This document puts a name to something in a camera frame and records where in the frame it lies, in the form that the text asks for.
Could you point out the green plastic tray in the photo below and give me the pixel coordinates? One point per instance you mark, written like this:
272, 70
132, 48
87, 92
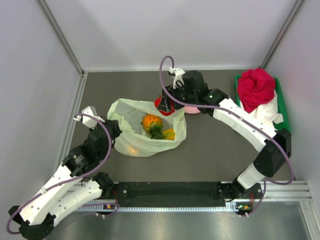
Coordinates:
280, 103

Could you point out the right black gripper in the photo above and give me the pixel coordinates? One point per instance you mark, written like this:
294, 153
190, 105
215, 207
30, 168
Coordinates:
165, 104

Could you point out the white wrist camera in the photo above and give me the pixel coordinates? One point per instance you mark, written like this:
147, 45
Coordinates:
177, 75
86, 117

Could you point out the red bell pepper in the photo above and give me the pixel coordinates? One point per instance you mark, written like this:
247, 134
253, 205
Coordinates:
164, 105

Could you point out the yellow orange fruit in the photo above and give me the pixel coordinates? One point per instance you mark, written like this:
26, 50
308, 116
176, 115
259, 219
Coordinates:
131, 151

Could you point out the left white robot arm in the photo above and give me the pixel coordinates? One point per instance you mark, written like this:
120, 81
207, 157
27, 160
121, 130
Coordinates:
75, 183

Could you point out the aluminium frame rail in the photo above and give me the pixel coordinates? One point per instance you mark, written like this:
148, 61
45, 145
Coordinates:
56, 97

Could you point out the orange green mango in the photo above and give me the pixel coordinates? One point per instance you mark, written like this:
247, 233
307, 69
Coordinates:
169, 134

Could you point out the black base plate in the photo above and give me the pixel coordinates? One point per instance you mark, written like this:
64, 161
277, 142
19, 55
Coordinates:
180, 194

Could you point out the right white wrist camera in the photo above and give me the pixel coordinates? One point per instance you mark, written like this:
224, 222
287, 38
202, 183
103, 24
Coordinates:
177, 75

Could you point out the pink plate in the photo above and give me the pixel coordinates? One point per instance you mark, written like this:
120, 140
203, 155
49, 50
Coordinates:
191, 110

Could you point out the white cloth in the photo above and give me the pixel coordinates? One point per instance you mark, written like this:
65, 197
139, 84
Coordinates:
268, 113

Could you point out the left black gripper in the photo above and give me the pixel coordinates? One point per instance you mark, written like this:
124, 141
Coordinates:
117, 131

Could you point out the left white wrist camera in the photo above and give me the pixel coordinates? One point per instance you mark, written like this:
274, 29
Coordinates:
86, 117

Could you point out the pale green plastic bag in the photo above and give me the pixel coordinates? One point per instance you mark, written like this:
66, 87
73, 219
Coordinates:
129, 114

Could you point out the toy pineapple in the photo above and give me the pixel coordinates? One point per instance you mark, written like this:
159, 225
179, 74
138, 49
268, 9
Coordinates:
153, 125

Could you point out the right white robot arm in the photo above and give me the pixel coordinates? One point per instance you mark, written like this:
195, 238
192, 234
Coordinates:
274, 146

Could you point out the red cloth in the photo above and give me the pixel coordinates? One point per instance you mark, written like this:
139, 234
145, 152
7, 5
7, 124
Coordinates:
255, 87

